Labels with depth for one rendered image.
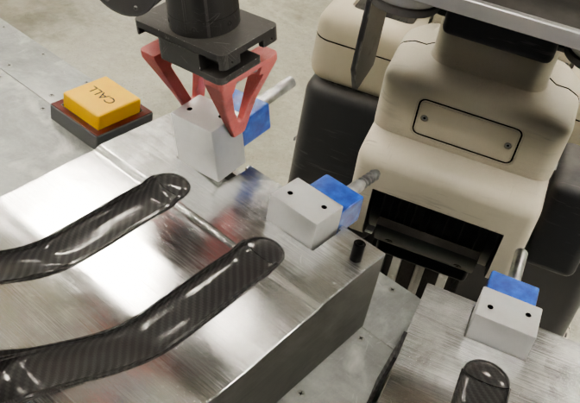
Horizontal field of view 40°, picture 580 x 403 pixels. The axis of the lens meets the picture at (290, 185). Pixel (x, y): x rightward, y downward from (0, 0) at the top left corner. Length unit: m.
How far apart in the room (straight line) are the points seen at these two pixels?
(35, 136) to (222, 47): 0.34
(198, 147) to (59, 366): 0.24
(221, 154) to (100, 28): 2.14
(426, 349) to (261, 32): 0.28
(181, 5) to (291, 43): 2.24
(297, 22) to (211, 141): 2.34
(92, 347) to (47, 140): 0.38
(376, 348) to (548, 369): 0.14
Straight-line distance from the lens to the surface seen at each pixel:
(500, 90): 0.93
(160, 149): 0.73
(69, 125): 0.90
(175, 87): 0.69
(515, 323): 0.66
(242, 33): 0.63
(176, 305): 0.60
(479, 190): 0.94
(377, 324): 0.73
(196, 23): 0.62
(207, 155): 0.68
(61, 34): 2.76
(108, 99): 0.89
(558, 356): 0.69
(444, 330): 0.67
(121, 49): 2.69
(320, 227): 0.64
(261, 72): 0.65
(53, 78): 1.00
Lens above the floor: 1.32
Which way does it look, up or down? 38 degrees down
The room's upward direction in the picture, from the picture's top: 11 degrees clockwise
